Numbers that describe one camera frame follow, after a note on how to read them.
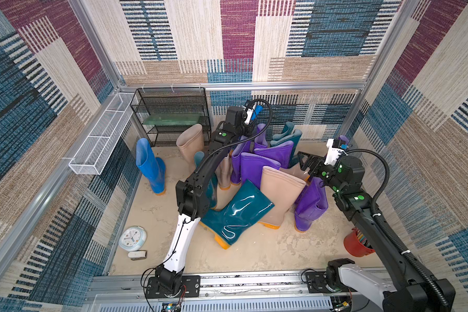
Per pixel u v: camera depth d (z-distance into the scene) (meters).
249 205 0.83
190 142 0.87
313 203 0.68
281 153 0.87
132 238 0.83
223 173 0.89
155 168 0.80
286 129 0.91
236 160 0.82
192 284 0.75
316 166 0.65
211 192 0.83
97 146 0.94
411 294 0.37
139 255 0.78
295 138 0.89
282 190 0.75
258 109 0.89
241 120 0.74
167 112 1.08
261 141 0.89
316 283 0.73
